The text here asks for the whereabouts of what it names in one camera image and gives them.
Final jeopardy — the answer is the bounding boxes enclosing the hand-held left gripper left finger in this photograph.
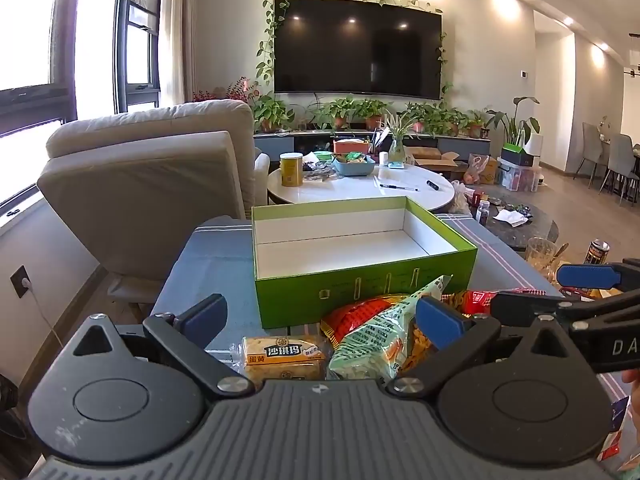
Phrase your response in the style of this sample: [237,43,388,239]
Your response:
[62,294,256,401]

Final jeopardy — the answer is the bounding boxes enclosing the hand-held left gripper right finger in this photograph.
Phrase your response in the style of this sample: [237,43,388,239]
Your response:
[385,296,576,401]

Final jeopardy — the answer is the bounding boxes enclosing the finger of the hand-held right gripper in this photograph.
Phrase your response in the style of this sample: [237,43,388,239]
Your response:
[556,258,640,293]
[490,290,608,329]

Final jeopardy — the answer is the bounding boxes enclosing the red white snack packet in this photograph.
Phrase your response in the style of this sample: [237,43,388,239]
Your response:
[442,287,546,317]

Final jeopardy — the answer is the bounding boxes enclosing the green snack bag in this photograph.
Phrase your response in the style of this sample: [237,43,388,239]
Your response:
[327,275,453,382]

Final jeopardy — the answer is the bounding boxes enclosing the red yellow snack packet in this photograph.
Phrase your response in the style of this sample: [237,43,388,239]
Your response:
[320,294,408,348]

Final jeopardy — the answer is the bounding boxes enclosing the yellow label cake packet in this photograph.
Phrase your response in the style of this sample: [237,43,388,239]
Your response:
[230,332,333,392]

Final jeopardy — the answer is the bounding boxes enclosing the green cardboard box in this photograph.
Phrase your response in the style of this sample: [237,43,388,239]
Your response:
[251,196,479,330]

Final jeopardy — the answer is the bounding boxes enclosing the dark drink can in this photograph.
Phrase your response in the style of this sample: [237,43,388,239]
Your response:
[585,239,611,266]

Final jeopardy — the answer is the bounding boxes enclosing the glass jar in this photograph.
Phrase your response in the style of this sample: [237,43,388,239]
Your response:
[525,237,558,282]

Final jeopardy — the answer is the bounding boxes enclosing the dark round table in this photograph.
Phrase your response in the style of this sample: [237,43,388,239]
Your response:
[470,194,560,252]

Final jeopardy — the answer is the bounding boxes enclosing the blue printed packet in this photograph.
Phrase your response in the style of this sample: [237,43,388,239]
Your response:
[597,395,640,463]

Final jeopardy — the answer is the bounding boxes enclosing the white tissue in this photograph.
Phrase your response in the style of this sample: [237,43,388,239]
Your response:
[492,208,532,227]

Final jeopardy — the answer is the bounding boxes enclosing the grey dining chair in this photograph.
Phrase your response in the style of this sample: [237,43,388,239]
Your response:
[582,121,608,181]
[600,132,640,206]

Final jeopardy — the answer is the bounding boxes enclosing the clear storage box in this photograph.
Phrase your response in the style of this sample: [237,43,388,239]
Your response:
[497,157,540,192]

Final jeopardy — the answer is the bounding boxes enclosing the clear plastic bag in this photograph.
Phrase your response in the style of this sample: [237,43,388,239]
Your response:
[450,180,473,217]

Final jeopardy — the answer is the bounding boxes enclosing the green black box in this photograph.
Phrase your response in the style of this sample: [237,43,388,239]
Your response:
[501,143,536,167]

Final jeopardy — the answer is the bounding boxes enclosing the plastic bag with fruit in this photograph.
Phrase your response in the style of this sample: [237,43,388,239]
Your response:
[462,154,493,186]

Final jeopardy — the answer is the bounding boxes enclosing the beige armchair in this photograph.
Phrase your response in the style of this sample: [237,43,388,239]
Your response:
[37,99,271,306]

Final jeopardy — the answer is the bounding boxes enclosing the white round table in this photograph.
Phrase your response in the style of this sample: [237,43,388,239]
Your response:
[266,162,456,217]

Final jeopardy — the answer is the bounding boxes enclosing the open cardboard box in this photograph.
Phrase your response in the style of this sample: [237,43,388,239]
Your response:
[404,146,461,177]

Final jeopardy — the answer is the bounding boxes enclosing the tall leafy plant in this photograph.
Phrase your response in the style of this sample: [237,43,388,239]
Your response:
[486,96,542,148]

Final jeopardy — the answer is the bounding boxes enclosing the yellow canister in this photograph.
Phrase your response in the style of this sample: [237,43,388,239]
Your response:
[279,152,306,188]

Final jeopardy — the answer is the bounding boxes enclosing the blue plastic basket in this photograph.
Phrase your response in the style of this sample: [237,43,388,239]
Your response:
[332,157,376,177]

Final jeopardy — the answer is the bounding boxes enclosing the glass vase with green plant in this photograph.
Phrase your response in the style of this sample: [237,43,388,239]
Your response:
[382,112,418,163]

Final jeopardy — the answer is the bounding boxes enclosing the grey television cabinet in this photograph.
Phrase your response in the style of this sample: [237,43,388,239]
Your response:
[253,130,492,165]

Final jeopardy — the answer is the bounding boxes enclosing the dark packets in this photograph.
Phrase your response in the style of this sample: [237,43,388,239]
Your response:
[302,152,336,182]

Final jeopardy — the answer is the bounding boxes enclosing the orange box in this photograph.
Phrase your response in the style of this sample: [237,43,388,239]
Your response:
[333,138,372,156]

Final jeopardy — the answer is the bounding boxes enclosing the red berry decoration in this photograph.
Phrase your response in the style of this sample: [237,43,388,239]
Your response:
[192,77,261,103]

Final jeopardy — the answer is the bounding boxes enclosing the row of potted plants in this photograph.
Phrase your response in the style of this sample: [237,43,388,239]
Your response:
[247,82,488,138]

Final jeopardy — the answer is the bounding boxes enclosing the narrow dark framed window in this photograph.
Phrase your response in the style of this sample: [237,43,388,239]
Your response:
[114,0,163,115]

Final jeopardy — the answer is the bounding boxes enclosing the green ivy garland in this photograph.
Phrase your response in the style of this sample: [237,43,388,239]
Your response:
[255,0,448,86]

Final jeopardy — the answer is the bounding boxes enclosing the beige curtain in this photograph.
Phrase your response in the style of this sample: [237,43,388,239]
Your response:
[157,0,202,108]

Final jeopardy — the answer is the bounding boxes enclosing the large dark framed window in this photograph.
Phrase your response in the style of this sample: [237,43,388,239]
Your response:
[0,0,80,138]

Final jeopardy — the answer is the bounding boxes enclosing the white cable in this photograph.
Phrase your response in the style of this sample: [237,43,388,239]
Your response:
[22,285,60,357]

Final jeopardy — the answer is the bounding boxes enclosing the wall socket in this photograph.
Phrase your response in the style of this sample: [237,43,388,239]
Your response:
[10,265,32,298]

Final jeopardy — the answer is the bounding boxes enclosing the black wall television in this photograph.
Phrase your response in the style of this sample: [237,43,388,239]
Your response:
[273,0,443,101]

